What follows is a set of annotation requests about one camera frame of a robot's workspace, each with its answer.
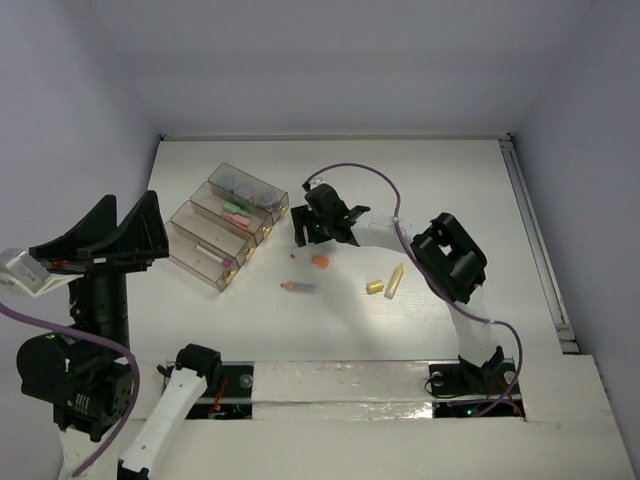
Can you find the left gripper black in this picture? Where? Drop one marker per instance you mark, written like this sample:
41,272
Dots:
100,254

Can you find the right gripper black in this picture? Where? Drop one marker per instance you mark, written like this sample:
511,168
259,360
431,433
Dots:
303,215

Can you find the pink highlighter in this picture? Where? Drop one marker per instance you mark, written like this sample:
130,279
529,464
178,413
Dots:
232,216

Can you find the clear highlighter orange tip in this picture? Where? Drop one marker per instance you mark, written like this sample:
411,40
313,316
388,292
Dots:
299,287

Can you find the green highlighter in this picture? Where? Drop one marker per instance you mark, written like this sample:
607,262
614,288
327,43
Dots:
231,207

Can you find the blue glitter jar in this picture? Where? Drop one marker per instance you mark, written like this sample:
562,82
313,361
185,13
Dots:
228,181

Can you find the white pen magenta cap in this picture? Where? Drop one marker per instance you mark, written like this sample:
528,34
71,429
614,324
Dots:
222,260

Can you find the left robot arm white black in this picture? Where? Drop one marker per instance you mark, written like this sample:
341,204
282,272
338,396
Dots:
86,371

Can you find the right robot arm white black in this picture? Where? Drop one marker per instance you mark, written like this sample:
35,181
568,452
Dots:
452,263

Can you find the orange eraser cap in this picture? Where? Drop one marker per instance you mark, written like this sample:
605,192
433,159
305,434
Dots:
320,261

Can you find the clear drawer organizer top compartment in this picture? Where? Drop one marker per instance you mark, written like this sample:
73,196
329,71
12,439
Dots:
281,206

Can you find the yellow cap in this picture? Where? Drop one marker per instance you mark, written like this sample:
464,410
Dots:
375,287

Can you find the yellow highlighter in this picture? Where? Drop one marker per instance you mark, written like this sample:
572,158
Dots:
394,282

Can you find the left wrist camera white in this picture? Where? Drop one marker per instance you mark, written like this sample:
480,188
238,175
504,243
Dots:
23,275

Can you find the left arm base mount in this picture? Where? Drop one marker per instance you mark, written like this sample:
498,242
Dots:
233,398

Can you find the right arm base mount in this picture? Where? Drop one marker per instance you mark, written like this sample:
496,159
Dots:
463,390

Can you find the aluminium rail right edge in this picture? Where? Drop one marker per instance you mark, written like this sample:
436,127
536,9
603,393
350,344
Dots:
564,331

